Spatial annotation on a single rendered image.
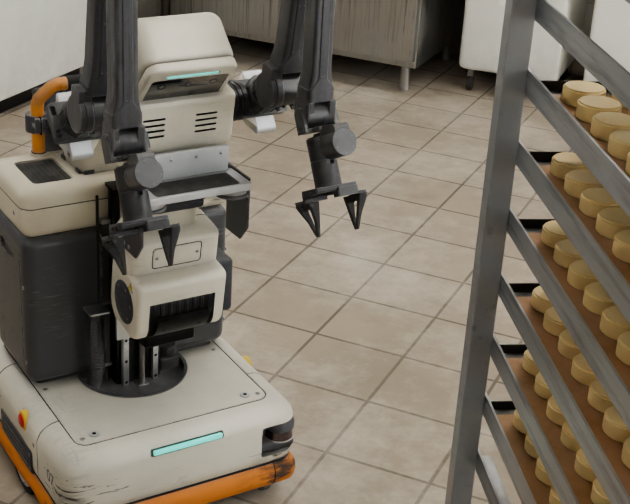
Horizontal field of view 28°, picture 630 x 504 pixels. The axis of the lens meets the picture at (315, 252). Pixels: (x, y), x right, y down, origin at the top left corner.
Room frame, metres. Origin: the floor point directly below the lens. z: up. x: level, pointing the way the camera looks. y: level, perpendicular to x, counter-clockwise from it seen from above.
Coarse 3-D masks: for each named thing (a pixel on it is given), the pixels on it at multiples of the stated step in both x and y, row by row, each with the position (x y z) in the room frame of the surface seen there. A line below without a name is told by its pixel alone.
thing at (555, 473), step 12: (492, 348) 1.44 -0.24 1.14; (504, 360) 1.39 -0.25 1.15; (504, 372) 1.38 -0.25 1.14; (504, 384) 1.37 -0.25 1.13; (516, 384) 1.33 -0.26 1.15; (516, 396) 1.32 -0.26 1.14; (516, 408) 1.32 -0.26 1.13; (528, 408) 1.28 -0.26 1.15; (528, 420) 1.27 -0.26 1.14; (528, 432) 1.26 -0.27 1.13; (540, 432) 1.22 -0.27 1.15; (540, 444) 1.22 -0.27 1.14; (540, 456) 1.21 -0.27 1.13; (552, 456) 1.18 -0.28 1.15; (552, 468) 1.17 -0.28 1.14; (552, 480) 1.17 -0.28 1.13; (564, 480) 1.13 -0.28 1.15; (564, 492) 1.13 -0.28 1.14
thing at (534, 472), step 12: (504, 420) 1.43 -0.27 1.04; (516, 420) 1.41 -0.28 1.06; (516, 432) 1.40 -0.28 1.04; (516, 444) 1.37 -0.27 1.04; (528, 444) 1.35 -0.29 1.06; (516, 456) 1.34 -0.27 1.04; (528, 456) 1.34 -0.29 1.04; (528, 468) 1.32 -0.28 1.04; (540, 468) 1.29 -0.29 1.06; (528, 480) 1.29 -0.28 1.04; (540, 480) 1.29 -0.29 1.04; (540, 492) 1.27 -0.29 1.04; (552, 492) 1.24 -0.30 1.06
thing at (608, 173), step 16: (528, 80) 1.44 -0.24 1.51; (528, 96) 1.43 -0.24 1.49; (544, 96) 1.38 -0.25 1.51; (544, 112) 1.37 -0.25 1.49; (560, 112) 1.31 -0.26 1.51; (560, 128) 1.31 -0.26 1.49; (576, 128) 1.26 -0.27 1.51; (576, 144) 1.25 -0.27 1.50; (592, 144) 1.20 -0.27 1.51; (592, 160) 1.20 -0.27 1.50; (608, 160) 1.16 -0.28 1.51; (608, 176) 1.15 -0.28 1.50; (624, 176) 1.11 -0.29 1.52; (608, 192) 1.14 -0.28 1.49; (624, 192) 1.10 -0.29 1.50; (624, 208) 1.10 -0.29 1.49
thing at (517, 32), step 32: (512, 0) 1.44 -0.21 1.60; (512, 32) 1.44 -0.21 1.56; (512, 64) 1.44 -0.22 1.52; (512, 96) 1.44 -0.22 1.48; (512, 128) 1.44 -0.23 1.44; (512, 160) 1.45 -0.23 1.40; (480, 224) 1.46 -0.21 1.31; (480, 256) 1.44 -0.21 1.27; (480, 288) 1.44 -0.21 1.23; (480, 320) 1.44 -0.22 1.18; (480, 352) 1.44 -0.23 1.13; (480, 384) 1.44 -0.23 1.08; (480, 416) 1.45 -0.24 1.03; (448, 480) 1.47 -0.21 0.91
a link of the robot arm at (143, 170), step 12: (108, 144) 2.24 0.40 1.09; (108, 156) 2.24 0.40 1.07; (120, 156) 2.22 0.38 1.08; (132, 156) 2.19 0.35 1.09; (144, 156) 2.18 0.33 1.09; (132, 168) 2.18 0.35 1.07; (144, 168) 2.17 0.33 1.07; (156, 168) 2.18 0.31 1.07; (132, 180) 2.17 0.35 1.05; (144, 180) 2.16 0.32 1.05; (156, 180) 2.17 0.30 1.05
